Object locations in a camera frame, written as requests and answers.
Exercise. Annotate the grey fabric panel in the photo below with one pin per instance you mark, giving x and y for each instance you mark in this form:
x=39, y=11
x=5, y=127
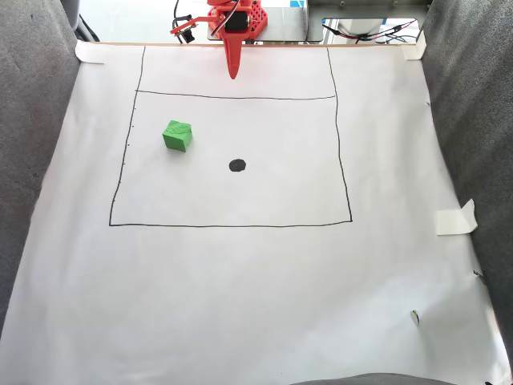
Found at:
x=477, y=120
x=32, y=140

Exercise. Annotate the small round white sticker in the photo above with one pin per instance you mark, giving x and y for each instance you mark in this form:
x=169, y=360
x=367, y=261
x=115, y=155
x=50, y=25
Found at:
x=414, y=317

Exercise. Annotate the large white paper sheet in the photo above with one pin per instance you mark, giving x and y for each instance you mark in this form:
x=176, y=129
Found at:
x=256, y=280

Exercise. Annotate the white tape piece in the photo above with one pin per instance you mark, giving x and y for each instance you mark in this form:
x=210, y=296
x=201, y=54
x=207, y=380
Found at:
x=90, y=53
x=453, y=222
x=414, y=47

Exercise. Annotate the orange gripper camera mount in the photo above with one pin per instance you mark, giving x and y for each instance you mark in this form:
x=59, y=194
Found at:
x=188, y=27

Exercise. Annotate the grey rounded object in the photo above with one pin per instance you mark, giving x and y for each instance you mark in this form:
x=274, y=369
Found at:
x=372, y=379

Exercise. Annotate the black dot mark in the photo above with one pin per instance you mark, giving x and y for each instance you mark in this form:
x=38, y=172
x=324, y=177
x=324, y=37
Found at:
x=237, y=165

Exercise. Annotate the grey metal frame bar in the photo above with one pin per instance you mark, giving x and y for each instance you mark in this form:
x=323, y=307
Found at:
x=360, y=8

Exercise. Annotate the green cube block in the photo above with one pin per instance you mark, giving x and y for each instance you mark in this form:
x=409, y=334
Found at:
x=176, y=136

